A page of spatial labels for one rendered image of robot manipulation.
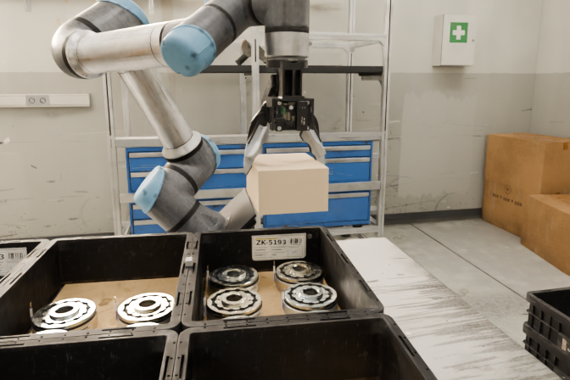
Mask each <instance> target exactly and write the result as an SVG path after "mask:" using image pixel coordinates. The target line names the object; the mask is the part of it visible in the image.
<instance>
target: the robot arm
mask: <svg viewBox="0 0 570 380"><path fill-rule="evenodd" d="M262 25H264V26H265V57H266V58H268V60H266V68H277V74H276V75H271V76H270V79H269V81H268V83H267V86H266V89H265V92H264V95H263V98H262V100H261V107H260V110H259V111H258V112H257V113H256V114H255V116H254V117H253V119H252V120H251V122H250V125H249V133H248V137H247V143H246V148H245V153H244V159H243V168H244V174H245V175H247V174H248V173H249V171H250V170H251V168H252V163H254V158H256V157H257V156H258V154H259V151H260V147H261V146H262V145H263V144H265V143H266V142H267V140H268V139H269V134H268V131H267V130H268V127H267V126H266V125H267V122H268V123H269V124H270V130H272V131H274V130H275V131H290V130H296V131H300V133H299V136H300V138H301V139H302V141H304V142H305V143H307V144H308V146H309V150H310V152H311V153H312V154H313V156H314V159H315V160H316V161H319V162H320V163H322V164H323V165H325V154H326V151H325V149H324V147H323V145H322V141H321V139H320V133H319V125H318V121H317V119H316V117H315V116H314V98H307V97H305V96H302V70H304V69H305V68H308V60H305V59H306V58H308V57H309V46H311V45H312V41H311V40H309V33H310V0H204V6H202V7H201V8H200V9H199V10H197V11H196V12H195V13H194V14H192V15H191V16H189V17H187V18H185V19H180V20H172V21H166V22H160V23H155V24H151V25H150V24H149V21H148V17H147V16H146V14H145V13H144V12H143V11H142V9H141V8H140V7H139V6H138V5H137V4H135V3H134V2H133V1H132V0H98V1H96V2H95V4H93V5H92V6H91V7H90V8H87V9H86V10H84V11H83V12H81V13H80V14H78V15H77V16H75V17H74V18H72V19H71V20H68V21H66V22H65V23H63V24H62V25H61V26H60V27H59V28H58V29H57V31H56V33H55V34H54V36H53V40H52V46H51V49H52V55H53V59H54V61H55V63H56V65H57V66H58V67H59V68H60V69H61V70H62V71H63V72H64V73H65V74H67V75H69V76H71V77H74V78H77V79H85V80H87V79H95V78H99V77H100V76H102V75H104V74H105V73H107V72H117V73H118V74H119V76H120V78H121V80H122V81H123V82H124V83H125V85H126V87H127V89H128V90H129V92H130V93H131V95H132V96H133V98H134V99H135V101H136V103H137V105H138V106H139V108H140V109H141V111H142V112H143V114H144V115H145V117H146V119H147V120H148V122H149V124H150V125H151V126H152V128H153V129H154V131H155V133H156V135H157V136H158V138H159V140H160V141H161V142H162V144H163V145H164V147H163V150H162V154H163V156H164V157H165V159H166V161H167V164H166V165H165V166H164V167H162V166H157V167H155V168H154V169H153V170H152V171H151V172H150V173H149V175H148V176H147V177H146V178H145V180H144V181H143V182H142V184H141V186H140V187H139V188H138V190H137V191H136V193H135V196H134V201H135V203H136V205H137V206H138V207H139V208H140V209H142V212H143V213H145V214H147V215H148V216H149V217H151V218H152V219H153V220H154V221H155V222H156V223H157V224H159V225H160V226H161V227H162V228H163V229H164V230H165V231H167V232H191V233H193V235H194V234H195V233H196V232H203V231H220V230H221V229H222V227H223V226H224V224H225V222H226V218H225V217H224V216H223V215H222V214H221V213H219V212H217V211H215V210H212V209H210V208H208V207H206V206H204V205H202V204H201V203H200V202H199V201H198V200H197V199H196V198H195V197H194V195H195V194H196V193H197V192H198V190H199V189H200V188H201V187H202V186H203V185H204V184H205V183H206V182H207V180H208V179H209V178H210V177H211V176H212V175H213V174H214V173H215V170H216V168H217V167H218V166H219V164H220V162H221V155H220V152H219V149H218V148H217V147H216V145H215V143H214V142H213V141H212V142H211V141H210V139H209V138H208V137H207V136H205V135H203V134H199V133H198V132H197V131H192V130H191V128H190V127H189V125H188V123H187V122H186V120H185V118H184V116H183V115H182V112H181V111H180V109H179V108H178V106H177V104H176V102H175V100H174V98H173V97H172V96H171V94H170V91H169V90H168V88H167V86H166V84H165V83H164V81H163V79H162V77H161V76H160V74H159V72H158V71H157V69H158V68H168V67H170V68H171V69H172V70H173V71H174V72H176V73H177V74H182V75H183V76H186V77H192V76H196V75H197V74H199V73H200V72H201V71H202V70H205V69H206V68H208V67H209V66H210V65H211V64H212V63H213V62H214V60H215V59H216V58H217V57H218V56H219V55H220V54H221V53H222V52H223V51H224V50H225V49H226V48H227V47H228V46H229V45H231V44H232V43H233V42H234V41H235V40H236V39H237V38H238V37H239V36H240V35H241V34H242V33H243V32H244V31H246V30H247V29H248V28H249V27H251V26H262Z"/></svg>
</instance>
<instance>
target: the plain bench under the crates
mask: <svg viewBox="0 0 570 380"><path fill-rule="evenodd" d="M336 242H337V243H338V245H339V246H340V247H341V249H342V250H343V251H344V252H345V253H346V255H347V256H348V258H349V259H350V261H351V262H352V263H353V265H354V266H355V268H356V269H357V271H358V272H359V273H360V274H361V275H362V277H363V278H364V279H365V281H366V282H367V284H368V285H369V287H370V288H371V289H372V291H373V292H374V293H375V294H376V296H377V297H378V298H379V300H380V301H381V303H382V304H383V306H384V314H386V315H389V316H391V317H392V318H393V319H394V320H395V322H396V323H397V324H398V326H399V327H400V329H401V330H402V332H403V333H404V334H405V336H406V337H407V338H408V339H409V340H410V342H411V344H412V345H413V346H414V348H415V349H416V351H417V352H418V353H419V355H420V356H421V357H422V358H423V360H424V361H425V362H426V364H427V365H428V367H429V368H430V369H431V371H432V372H433V374H434V375H435V377H436V378H437V379H438V380H563V379H561V378H560V377H559V376H557V375H556V374H555V373H554V372H553V371H552V370H551V369H549V368H548V367H547V366H545V365H544V364H543V363H542V362H540V361H539V360H538V359H536V358H535V357H534V356H533V355H531V354H530V353H529V352H528V351H527V350H525V348H523V347H522V346H521V345H520V344H518V343H517V342H516V341H514V340H513V339H512V338H510V337H509V336H508V335H507V334H505V333H504V332H503V331H501V330H500V329H499V328H498V327H497V326H496V325H495V324H494V323H492V322H491V321H490V320H488V319H487V318H486V317H485V316H483V315H482V314H481V313H479V312H478V311H477V310H475V309H474V308H473V307H472V306H470V305H469V304H468V303H467V302H466V301H465V300H464V299H462V298H461V297H460V296H458V295H457V294H456V293H455V292H453V291H452V290H451V289H450V288H448V287H447V286H446V285H444V284H443V283H442V282H441V281H440V280H439V279H438V278H436V277H435V276H434V275H432V274H431V273H430V272H429V271H427V270H426V269H425V268H423V267H422V266H421V265H419V264H418V263H417V262H416V261H415V260H413V259H412V258H411V257H410V256H409V255H408V254H406V253H405V252H404V251H403V250H401V249H400V248H399V247H397V246H396V245H395V244H394V243H392V242H391V241H390V240H388V239H387V238H386V237H371V238H360V239H349V240H338V241H336Z"/></svg>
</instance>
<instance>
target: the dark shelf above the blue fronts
mask: <svg viewBox="0 0 570 380"><path fill-rule="evenodd" d="M203 73H244V75H252V65H210V66H209V67H208V68H206V69H205V70H202V71H201V72H200V73H199V74H203ZM259 73H277V68H266V65H259ZM302 73H323V74H359V76H367V75H382V73H383V66H343V65H308V68H305V69H304V70H302Z"/></svg>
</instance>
